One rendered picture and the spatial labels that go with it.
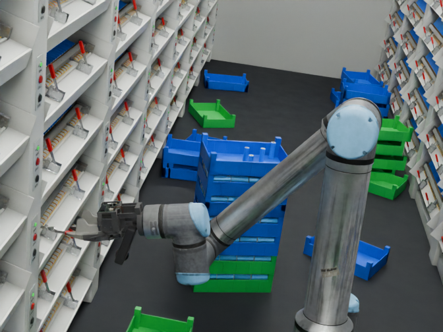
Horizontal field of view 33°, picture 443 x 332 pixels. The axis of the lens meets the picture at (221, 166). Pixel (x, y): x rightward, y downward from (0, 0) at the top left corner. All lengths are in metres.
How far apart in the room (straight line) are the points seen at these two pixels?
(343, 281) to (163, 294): 1.05
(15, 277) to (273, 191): 0.69
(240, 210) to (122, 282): 0.92
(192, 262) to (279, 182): 0.31
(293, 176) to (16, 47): 0.78
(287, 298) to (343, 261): 1.03
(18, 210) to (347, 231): 0.77
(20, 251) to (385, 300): 1.62
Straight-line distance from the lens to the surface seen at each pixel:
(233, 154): 2.78
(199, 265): 1.97
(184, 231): 1.93
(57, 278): 2.27
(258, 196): 1.99
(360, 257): 3.26
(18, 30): 1.63
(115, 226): 1.98
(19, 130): 1.69
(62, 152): 2.10
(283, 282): 2.96
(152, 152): 3.73
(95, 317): 2.64
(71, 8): 2.00
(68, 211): 2.22
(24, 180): 1.74
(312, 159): 1.93
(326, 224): 1.83
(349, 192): 1.79
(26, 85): 1.66
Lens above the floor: 1.50
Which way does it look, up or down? 22 degrees down
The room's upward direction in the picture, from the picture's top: 8 degrees clockwise
